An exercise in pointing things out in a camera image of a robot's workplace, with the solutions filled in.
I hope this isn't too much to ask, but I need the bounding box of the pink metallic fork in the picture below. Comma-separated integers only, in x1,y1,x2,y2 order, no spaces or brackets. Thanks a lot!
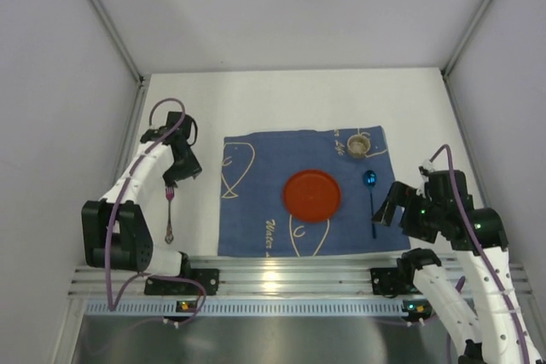
165,187,175,245

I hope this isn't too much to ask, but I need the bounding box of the blue metallic spoon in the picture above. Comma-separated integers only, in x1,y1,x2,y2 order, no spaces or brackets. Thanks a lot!
363,170,377,240

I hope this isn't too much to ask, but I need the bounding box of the speckled ceramic cup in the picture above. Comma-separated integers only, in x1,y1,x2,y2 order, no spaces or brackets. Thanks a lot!
346,134,371,159

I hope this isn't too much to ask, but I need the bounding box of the blue embroidered cloth placemat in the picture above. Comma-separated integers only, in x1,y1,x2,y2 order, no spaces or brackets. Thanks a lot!
218,126,410,257

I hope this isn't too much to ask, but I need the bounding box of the red round plate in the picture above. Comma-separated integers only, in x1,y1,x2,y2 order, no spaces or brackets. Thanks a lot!
282,169,341,223

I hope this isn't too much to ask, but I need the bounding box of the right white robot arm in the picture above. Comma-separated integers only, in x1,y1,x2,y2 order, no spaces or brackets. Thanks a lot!
372,170,545,363

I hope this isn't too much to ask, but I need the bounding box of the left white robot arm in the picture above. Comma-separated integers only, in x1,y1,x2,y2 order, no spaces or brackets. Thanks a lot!
81,112,202,277

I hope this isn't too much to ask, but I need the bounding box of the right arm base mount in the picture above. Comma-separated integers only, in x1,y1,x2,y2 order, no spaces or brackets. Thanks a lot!
370,248,435,298

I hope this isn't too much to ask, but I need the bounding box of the left aluminium frame post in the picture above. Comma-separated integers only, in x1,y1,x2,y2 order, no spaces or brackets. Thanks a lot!
88,0,143,84

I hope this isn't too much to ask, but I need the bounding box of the aluminium frame post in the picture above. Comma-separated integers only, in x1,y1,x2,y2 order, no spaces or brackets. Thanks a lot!
441,0,495,78
88,0,143,84

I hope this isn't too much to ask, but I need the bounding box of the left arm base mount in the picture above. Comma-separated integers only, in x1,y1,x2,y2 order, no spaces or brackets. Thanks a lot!
144,269,220,297

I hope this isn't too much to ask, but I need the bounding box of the aluminium mounting rail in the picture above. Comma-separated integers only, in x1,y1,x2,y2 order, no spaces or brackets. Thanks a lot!
67,255,532,297

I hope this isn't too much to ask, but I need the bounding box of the perforated cable duct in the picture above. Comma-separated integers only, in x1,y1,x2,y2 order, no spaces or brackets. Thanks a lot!
85,298,408,317

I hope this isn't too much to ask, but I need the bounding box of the right aluminium frame post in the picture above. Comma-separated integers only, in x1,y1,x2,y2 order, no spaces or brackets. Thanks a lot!
441,0,495,78

